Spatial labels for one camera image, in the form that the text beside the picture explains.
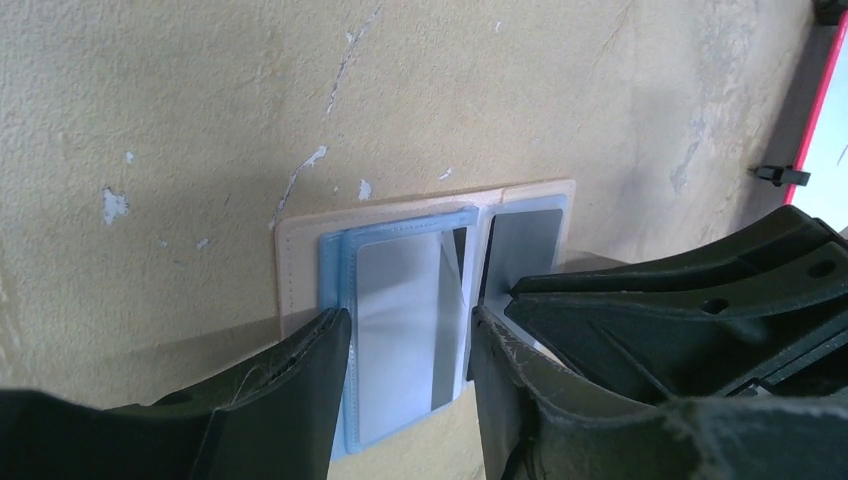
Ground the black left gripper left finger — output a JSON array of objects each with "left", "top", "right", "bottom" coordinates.
[{"left": 1, "top": 309, "right": 352, "bottom": 479}]

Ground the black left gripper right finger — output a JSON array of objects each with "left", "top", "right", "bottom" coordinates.
[{"left": 470, "top": 307, "right": 847, "bottom": 479}]

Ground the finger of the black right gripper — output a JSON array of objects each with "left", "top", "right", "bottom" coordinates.
[
  {"left": 511, "top": 205, "right": 847, "bottom": 295},
  {"left": 506, "top": 242, "right": 847, "bottom": 404}
]

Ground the black credit card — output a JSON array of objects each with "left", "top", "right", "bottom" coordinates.
[{"left": 479, "top": 209, "right": 563, "bottom": 347}]

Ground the black whiteboard clip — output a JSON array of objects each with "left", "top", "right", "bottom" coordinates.
[
  {"left": 754, "top": 165, "right": 811, "bottom": 187},
  {"left": 812, "top": 0, "right": 847, "bottom": 26}
]

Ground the pink framed whiteboard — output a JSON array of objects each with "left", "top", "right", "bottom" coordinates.
[{"left": 784, "top": 12, "right": 847, "bottom": 232}]

